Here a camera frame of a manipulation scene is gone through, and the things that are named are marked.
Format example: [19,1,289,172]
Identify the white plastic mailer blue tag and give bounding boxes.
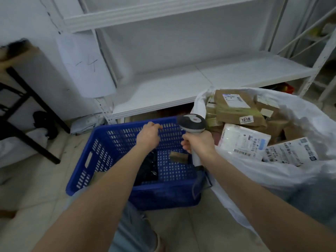
[218,124,271,161]

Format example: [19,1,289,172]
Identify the person's left leg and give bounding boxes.
[64,189,161,252]

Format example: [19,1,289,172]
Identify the red plastic crate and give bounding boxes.
[278,82,295,94]

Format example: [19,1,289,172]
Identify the person's right hand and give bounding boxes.
[180,130,217,162]

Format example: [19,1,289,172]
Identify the kraft box grey printed letters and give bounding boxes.
[254,94,281,119]

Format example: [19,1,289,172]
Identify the white metal shelf rack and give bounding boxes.
[39,0,336,125]
[278,7,336,103]

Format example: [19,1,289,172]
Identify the stack of flattened cardboard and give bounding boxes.
[0,38,35,62]

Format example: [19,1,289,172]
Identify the small tan box wide label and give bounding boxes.
[169,151,189,163]

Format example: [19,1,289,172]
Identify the person's left forearm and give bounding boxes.
[31,147,153,252]

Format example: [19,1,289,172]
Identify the wooden folding table black legs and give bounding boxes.
[0,47,71,165]

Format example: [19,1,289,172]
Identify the person's sandal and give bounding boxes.
[143,213,165,252]

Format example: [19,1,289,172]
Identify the black scanner cable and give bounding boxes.
[191,169,213,200]

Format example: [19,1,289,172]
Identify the black plastic mailer bag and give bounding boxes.
[134,149,159,187]

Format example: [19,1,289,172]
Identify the blue plastic crate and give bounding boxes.
[65,117,213,211]

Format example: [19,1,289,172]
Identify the person's right forearm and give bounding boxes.
[204,154,336,252]

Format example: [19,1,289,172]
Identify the white woven sack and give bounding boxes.
[193,86,336,244]

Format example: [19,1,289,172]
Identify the grey plastic mailer bag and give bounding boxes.
[70,114,105,135]

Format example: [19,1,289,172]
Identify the person's left hand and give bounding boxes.
[136,121,163,153]

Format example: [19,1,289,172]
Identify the white paper sign sheet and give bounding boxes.
[56,33,117,98]

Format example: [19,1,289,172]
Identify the grey handheld barcode scanner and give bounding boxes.
[177,114,207,171]

